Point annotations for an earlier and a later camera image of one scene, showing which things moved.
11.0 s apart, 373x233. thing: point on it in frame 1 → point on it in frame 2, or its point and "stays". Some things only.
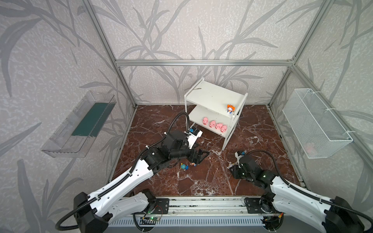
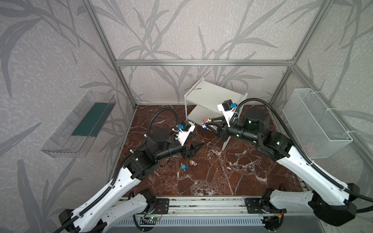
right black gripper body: [237, 171] → [220, 129]
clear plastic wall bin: [76, 134] stays
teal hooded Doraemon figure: [184, 167] stays
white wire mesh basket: [318, 134] stays
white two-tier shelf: [215, 108] stays
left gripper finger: [203, 153] → [195, 146]
